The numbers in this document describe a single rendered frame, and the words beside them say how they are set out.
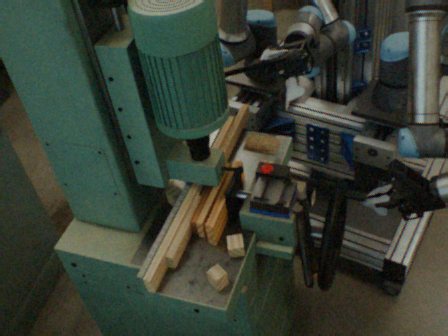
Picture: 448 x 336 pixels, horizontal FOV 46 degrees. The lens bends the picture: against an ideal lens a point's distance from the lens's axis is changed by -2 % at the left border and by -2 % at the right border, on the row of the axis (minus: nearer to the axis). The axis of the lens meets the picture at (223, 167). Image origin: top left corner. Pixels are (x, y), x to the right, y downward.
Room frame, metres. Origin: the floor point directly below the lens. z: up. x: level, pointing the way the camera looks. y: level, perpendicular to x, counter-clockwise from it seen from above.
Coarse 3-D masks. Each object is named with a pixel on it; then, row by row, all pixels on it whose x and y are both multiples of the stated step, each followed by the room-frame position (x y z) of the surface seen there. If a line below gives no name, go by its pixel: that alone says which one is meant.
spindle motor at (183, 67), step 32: (160, 0) 0.99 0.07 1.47; (192, 0) 0.97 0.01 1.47; (160, 32) 0.92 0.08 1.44; (192, 32) 0.93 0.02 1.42; (160, 64) 0.94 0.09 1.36; (192, 64) 0.93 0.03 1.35; (160, 96) 0.95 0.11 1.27; (192, 96) 0.93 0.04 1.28; (224, 96) 0.98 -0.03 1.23; (160, 128) 0.97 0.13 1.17; (192, 128) 0.93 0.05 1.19
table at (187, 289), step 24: (240, 144) 1.18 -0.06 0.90; (288, 144) 1.15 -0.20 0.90; (192, 240) 0.85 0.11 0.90; (192, 264) 0.78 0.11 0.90; (240, 264) 0.76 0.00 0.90; (168, 288) 0.72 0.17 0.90; (192, 288) 0.71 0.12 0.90; (240, 288) 0.72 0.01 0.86; (192, 312) 0.68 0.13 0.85; (216, 312) 0.65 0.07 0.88
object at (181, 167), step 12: (180, 144) 1.07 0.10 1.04; (168, 156) 1.03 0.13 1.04; (180, 156) 1.02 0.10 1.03; (216, 156) 1.00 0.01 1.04; (168, 168) 1.01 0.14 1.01; (180, 168) 1.00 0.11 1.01; (192, 168) 0.98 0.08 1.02; (204, 168) 0.97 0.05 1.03; (216, 168) 0.96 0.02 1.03; (180, 180) 1.00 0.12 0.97; (192, 180) 0.99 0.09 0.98; (204, 180) 0.97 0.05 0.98; (216, 180) 0.96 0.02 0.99
